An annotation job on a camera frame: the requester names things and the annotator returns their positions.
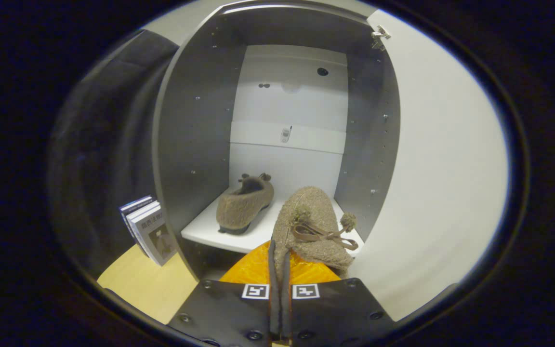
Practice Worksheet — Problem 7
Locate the grey white shoe cabinet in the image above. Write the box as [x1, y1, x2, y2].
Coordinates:
[152, 2, 401, 282]

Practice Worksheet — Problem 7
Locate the brown fuzzy shoe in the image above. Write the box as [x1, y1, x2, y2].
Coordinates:
[216, 173, 275, 235]
[272, 187, 359, 278]

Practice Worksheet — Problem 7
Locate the white dark-cover book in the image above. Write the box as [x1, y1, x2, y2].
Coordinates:
[126, 201, 161, 256]
[131, 207, 178, 267]
[119, 195, 155, 241]

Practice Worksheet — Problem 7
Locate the metal door hinge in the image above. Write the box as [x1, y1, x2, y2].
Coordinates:
[370, 25, 392, 52]

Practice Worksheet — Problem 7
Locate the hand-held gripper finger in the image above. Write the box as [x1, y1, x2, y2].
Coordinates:
[280, 250, 397, 347]
[168, 240, 281, 347]

